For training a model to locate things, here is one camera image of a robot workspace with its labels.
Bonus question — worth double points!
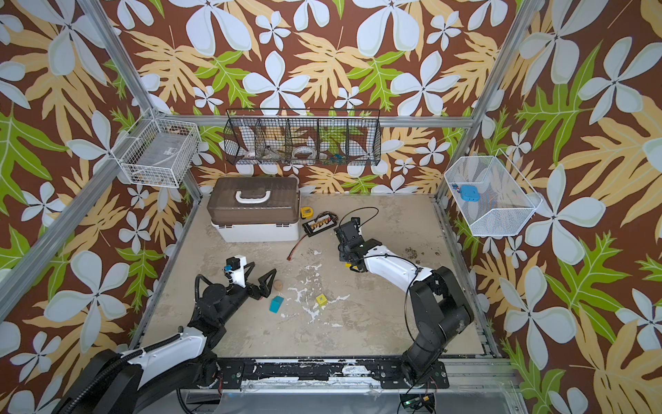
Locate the blue object in basket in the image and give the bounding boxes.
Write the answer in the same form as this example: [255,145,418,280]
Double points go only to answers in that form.
[460,185,480,203]

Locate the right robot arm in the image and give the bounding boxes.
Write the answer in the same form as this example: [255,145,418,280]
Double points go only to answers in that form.
[334,217,474,386]

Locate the white wire basket left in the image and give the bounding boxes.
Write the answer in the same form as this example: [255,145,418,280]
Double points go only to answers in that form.
[115,117,201,188]

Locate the white mesh basket right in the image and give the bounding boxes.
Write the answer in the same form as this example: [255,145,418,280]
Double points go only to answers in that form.
[444,153,543,238]

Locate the black wire wall basket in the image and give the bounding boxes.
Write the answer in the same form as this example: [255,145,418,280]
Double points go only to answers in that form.
[221,109,383,167]

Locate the natural wood cylinder block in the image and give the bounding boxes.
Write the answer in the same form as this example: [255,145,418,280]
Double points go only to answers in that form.
[273,279,284,292]

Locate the red black cable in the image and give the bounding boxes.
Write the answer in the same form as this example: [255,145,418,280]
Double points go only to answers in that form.
[286,234,310,262]

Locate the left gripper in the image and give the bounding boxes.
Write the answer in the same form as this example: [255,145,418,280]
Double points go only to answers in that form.
[219,267,275,327]

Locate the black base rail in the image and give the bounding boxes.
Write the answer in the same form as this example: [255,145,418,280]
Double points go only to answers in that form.
[217,355,450,391]

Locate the teal triangular block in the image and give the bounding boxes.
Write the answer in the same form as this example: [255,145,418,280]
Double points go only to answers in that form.
[269,295,284,314]

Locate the brown lid white toolbox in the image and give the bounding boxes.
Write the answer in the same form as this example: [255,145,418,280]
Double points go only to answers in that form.
[207,177,300,243]

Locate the yellow tape measure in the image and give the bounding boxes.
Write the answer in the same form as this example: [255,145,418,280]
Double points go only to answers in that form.
[300,206,314,220]

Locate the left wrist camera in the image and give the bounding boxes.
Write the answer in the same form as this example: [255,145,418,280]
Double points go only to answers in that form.
[223,255,248,288]

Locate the yellow green cube block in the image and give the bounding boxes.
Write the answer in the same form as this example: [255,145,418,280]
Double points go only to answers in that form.
[315,294,328,307]

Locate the black charging board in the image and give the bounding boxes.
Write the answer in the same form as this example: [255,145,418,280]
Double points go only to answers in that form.
[303,211,339,237]

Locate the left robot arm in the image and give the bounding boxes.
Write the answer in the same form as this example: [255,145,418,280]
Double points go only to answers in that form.
[53,269,277,413]

